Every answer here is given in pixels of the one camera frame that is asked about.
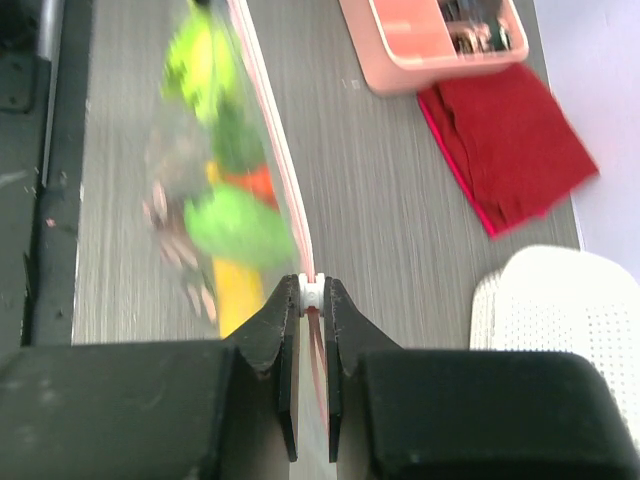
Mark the toy orange carrot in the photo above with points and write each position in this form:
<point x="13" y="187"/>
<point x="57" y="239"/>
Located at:
<point x="258" y="182"/>

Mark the clear zip top bag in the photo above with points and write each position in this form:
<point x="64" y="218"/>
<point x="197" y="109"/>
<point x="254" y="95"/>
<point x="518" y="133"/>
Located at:
<point x="178" y="151"/>

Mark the toy yellow banana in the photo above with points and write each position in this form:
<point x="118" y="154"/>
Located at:
<point x="239" y="290"/>

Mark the toy celery leek stalk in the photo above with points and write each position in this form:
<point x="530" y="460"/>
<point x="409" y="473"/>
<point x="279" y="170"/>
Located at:
<point x="204" y="68"/>

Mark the red folded cloth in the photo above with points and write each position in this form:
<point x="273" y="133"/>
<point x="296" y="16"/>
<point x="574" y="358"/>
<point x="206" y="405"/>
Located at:
<point x="507" y="143"/>

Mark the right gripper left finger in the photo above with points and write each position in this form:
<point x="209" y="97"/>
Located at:
<point x="195" y="409"/>

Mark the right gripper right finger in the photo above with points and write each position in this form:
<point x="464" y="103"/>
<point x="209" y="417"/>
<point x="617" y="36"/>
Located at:
<point x="397" y="413"/>

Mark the pink compartment tray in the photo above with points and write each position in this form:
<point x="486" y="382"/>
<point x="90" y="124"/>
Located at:
<point x="405" y="46"/>

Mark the toy green cucumber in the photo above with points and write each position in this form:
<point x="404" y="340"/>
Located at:
<point x="231" y="223"/>

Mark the white perforated plastic basket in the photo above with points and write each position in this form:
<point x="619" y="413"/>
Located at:
<point x="550" y="298"/>

